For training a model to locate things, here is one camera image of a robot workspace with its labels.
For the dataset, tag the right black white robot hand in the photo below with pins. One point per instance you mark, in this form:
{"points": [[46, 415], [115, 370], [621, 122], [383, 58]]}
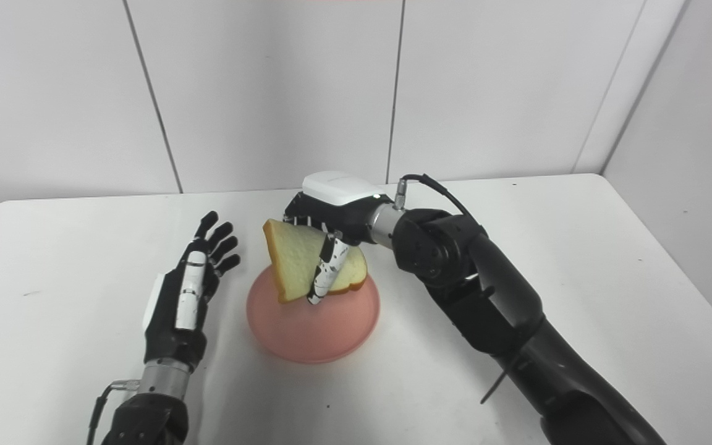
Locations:
{"points": [[337, 210]]}

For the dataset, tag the pink round plate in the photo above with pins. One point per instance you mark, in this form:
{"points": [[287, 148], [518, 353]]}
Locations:
{"points": [[313, 321]]}

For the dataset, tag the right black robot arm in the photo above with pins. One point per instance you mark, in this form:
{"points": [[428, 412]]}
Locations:
{"points": [[492, 296]]}

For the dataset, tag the slice of white bread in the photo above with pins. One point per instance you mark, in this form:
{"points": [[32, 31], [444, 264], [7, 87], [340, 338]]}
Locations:
{"points": [[297, 262]]}

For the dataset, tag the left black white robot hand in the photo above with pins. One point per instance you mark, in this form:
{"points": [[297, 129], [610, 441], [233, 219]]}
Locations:
{"points": [[186, 296]]}

